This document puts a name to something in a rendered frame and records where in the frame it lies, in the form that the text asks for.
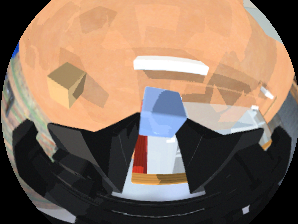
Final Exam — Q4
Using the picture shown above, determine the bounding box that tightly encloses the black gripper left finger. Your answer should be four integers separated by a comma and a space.
47, 112, 141, 193

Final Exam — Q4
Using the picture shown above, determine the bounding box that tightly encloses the small tan cube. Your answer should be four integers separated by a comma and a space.
47, 61, 86, 109

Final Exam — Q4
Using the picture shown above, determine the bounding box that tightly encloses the blue block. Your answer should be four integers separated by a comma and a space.
138, 87, 188, 139

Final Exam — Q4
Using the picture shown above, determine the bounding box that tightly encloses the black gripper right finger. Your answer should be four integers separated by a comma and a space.
174, 119, 265, 194

